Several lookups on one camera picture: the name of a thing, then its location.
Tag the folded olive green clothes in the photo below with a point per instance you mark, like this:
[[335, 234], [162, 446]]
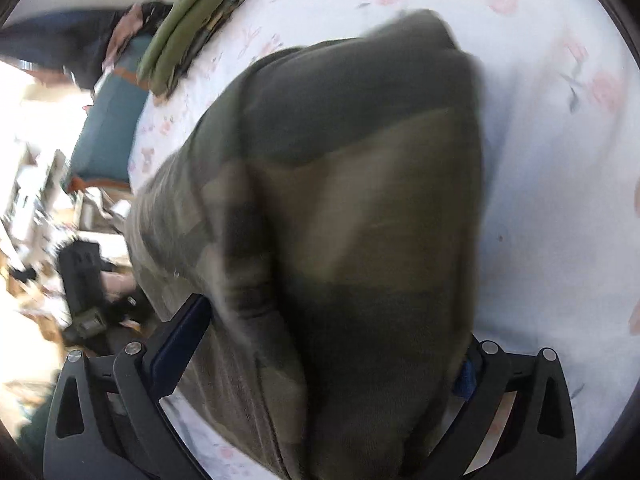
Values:
[[179, 39]]

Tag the dark hanging clothes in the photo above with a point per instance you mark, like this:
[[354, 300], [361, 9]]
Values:
[[80, 43]]

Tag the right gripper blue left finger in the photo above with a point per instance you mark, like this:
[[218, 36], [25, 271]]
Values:
[[105, 420]]

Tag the camouflage pants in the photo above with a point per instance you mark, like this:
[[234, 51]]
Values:
[[327, 204]]

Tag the person left hand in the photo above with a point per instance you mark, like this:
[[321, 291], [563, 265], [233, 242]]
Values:
[[118, 284]]

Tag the teal bed side cushion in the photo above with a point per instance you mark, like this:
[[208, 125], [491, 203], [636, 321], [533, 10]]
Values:
[[101, 155]]

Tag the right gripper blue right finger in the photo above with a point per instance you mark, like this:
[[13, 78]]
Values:
[[516, 421]]

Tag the white floral bed sheet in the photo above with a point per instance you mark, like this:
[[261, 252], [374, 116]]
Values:
[[559, 253]]

